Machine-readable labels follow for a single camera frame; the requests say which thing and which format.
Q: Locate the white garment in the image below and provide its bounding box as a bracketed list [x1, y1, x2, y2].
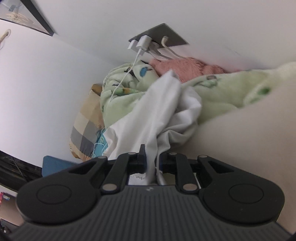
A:
[104, 70, 202, 185]

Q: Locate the teal patterned bed sheet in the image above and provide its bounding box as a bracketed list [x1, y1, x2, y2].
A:
[91, 128, 108, 158]

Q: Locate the grey wall socket plate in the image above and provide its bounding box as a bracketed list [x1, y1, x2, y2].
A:
[129, 23, 188, 47]

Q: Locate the blue covered sofa chair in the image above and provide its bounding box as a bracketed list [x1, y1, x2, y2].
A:
[42, 156, 77, 177]

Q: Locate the checkered pillow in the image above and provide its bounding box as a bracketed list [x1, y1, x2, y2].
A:
[69, 84, 104, 162]

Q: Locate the leaf wall painting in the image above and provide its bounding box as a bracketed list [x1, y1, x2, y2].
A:
[1, 0, 54, 36]

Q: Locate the pink fleece blanket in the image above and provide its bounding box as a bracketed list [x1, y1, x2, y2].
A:
[149, 58, 227, 83]

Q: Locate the white charger plug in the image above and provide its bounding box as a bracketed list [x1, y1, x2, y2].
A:
[128, 35, 152, 56]

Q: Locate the light green fleece blanket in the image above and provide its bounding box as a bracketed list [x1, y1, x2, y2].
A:
[101, 61, 295, 127]

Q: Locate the white charging cable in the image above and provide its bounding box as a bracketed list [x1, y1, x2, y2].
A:
[91, 47, 145, 158]

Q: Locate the dark window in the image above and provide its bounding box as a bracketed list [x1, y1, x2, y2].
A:
[0, 151, 42, 192]

